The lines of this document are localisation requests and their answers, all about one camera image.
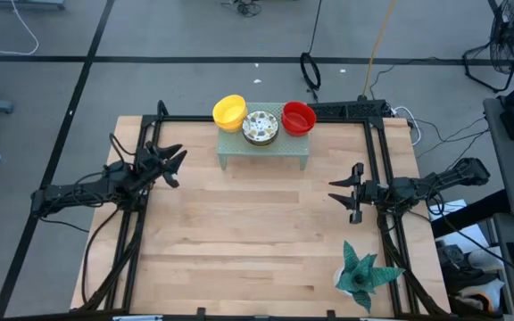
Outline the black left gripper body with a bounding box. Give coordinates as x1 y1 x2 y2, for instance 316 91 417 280
133 142 180 189

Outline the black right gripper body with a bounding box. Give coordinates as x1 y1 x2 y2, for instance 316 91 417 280
350 161 388 225

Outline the green perforated metal shelf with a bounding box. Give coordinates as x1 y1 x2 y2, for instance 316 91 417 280
216 101 311 171

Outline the black perforated power box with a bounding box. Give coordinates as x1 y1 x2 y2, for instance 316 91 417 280
308 98 392 120

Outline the green artificial plant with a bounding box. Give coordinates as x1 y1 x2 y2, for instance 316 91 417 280
335 239 406 315

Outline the white plant pot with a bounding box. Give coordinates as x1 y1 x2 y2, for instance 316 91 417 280
332 266 352 298

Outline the black floor fan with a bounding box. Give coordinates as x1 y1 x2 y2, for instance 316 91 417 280
461 0 514 94

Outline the black aluminium table frame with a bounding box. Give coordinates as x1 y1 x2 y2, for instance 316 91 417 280
71 100 452 321

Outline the white power cable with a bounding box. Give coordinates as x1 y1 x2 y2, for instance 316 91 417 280
393 105 423 147

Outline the black coiled cable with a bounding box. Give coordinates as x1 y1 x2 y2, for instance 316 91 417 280
299 0 325 103

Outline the yellow extension cable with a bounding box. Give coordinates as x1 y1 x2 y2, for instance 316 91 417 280
361 0 397 97

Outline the black tangled floor cable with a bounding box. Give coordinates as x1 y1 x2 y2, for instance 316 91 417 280
220 0 262 18

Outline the white floor cable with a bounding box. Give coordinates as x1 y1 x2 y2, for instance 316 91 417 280
0 0 40 57

